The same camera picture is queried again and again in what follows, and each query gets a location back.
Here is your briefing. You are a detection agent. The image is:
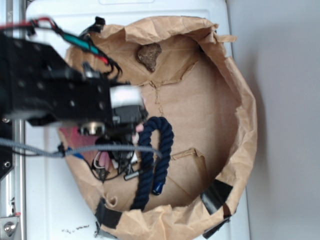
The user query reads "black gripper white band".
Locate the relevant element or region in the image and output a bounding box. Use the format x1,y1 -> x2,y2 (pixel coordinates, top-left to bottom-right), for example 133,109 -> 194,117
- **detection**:
94,83 -> 148,173

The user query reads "pink plush bunny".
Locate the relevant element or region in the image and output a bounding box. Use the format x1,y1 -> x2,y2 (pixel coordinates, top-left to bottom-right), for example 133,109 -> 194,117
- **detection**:
93,124 -> 144,172

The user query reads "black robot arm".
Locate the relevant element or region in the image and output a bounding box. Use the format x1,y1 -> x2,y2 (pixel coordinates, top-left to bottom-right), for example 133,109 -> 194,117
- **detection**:
0,34 -> 148,146

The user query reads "brown rock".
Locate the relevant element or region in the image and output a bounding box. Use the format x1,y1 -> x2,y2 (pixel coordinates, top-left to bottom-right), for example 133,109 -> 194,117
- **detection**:
136,43 -> 162,73

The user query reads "brown paper bag container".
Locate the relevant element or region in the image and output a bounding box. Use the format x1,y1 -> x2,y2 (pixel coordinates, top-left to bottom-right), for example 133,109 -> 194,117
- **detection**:
66,16 -> 257,240

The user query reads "black mounting plate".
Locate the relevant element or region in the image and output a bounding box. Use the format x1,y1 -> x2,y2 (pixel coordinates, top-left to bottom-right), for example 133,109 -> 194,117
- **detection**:
0,118 -> 13,181

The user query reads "dark blue thick rope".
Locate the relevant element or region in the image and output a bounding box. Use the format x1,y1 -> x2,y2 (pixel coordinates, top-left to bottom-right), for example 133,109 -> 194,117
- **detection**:
129,116 -> 175,211

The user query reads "red green wire bundle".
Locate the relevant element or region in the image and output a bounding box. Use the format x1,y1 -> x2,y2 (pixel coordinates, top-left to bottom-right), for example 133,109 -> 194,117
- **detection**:
0,16 -> 123,81

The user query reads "grey braided cable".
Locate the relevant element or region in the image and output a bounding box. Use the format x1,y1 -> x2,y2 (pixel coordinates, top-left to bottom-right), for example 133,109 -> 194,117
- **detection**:
0,137 -> 163,181

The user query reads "aluminium frame rail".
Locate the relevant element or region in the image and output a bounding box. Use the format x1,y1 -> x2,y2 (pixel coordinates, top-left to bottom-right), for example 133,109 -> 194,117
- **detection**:
0,0 -> 27,240

